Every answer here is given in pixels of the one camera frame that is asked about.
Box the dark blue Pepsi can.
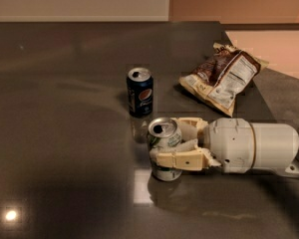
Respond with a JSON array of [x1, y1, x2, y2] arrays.
[[127, 68, 153, 118]]

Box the brown chip bag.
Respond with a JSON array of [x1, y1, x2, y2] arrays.
[[178, 43, 268, 117]]

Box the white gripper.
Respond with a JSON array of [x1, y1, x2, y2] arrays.
[[149, 118, 255, 173]]

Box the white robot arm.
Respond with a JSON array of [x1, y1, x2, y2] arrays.
[[148, 118, 299, 181]]

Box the white green 7up can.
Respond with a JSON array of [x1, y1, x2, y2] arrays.
[[147, 118, 181, 181]]

